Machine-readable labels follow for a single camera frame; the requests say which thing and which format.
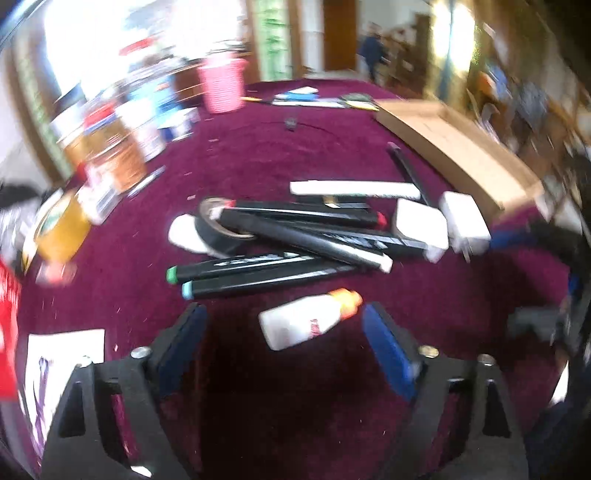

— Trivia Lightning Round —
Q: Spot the black marker green cap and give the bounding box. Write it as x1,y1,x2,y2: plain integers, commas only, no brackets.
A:
166,251,324,284

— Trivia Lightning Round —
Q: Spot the maroon tablecloth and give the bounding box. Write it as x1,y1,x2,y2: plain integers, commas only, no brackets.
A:
0,78,591,480

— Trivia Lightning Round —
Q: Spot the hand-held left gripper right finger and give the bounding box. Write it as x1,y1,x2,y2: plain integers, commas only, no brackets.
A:
361,302,529,480

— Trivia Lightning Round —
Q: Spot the clear case with red piece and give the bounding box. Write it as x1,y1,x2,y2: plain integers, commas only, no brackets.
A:
36,261,77,284

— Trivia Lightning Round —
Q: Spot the yellow tape roll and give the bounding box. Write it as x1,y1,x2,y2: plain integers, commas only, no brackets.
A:
34,189,93,264

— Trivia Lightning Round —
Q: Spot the red packet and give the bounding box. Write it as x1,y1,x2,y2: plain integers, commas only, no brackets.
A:
0,263,21,400

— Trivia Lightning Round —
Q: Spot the black marker teal cap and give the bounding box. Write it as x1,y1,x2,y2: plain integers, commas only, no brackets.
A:
181,263,358,300

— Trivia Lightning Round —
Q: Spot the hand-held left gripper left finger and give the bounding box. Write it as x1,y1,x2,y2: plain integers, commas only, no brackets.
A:
41,302,208,480

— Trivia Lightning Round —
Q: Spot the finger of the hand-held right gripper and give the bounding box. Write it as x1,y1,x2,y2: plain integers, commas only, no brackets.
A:
489,217,575,278

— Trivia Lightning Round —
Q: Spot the person's right forearm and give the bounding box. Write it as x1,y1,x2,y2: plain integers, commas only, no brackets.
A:
524,397,591,480

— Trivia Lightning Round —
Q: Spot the white glue bottle orange cap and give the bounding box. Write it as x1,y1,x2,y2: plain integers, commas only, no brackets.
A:
259,288,364,352

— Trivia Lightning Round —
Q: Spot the white rectangular bar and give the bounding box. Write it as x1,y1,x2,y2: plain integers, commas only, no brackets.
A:
290,181,422,200

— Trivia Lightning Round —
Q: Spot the white paper sheet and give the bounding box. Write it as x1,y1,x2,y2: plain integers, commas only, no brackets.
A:
21,329,106,462

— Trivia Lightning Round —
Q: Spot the black pen gold ring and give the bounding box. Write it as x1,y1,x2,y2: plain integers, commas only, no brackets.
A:
387,142,432,206

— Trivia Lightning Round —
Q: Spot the black marker red cap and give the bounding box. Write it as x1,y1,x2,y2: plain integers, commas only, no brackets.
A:
222,199,387,229

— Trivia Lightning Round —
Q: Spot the wooden door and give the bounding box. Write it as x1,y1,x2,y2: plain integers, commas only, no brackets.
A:
323,0,358,72

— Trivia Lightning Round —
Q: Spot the plastic jar blue label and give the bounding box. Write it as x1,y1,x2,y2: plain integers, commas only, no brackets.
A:
129,78,185,139

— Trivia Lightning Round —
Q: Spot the white charger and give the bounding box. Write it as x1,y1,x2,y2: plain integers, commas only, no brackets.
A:
438,191,491,259
392,198,450,264

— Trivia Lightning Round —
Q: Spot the cardboard box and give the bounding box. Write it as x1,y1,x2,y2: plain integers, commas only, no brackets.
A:
373,98,546,222

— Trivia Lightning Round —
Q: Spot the white rounded plastic piece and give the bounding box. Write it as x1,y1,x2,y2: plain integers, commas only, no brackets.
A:
167,215,218,254

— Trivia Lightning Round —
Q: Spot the black marker white cap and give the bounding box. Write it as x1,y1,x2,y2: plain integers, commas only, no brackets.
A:
215,208,393,273

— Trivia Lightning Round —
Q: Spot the blue pen refill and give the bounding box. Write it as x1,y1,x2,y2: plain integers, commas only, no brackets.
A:
127,166,167,197

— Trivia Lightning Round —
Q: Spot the black tape roll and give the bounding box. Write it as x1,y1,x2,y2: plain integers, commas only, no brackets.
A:
194,197,259,258

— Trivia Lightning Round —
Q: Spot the pink knitted cup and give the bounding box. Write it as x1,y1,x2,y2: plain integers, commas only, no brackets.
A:
198,53,247,114

